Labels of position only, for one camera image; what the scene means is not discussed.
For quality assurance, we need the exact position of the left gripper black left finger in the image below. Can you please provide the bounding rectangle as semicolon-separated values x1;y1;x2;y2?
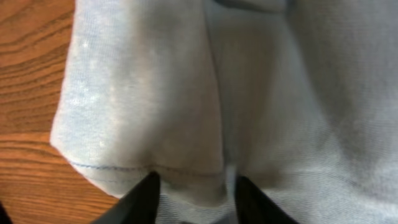
91;172;160;224

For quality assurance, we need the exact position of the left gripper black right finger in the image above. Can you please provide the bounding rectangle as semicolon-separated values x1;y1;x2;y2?
234;176;299;224

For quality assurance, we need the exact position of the light blue t-shirt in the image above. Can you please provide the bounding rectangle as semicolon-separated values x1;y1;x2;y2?
50;0;397;223

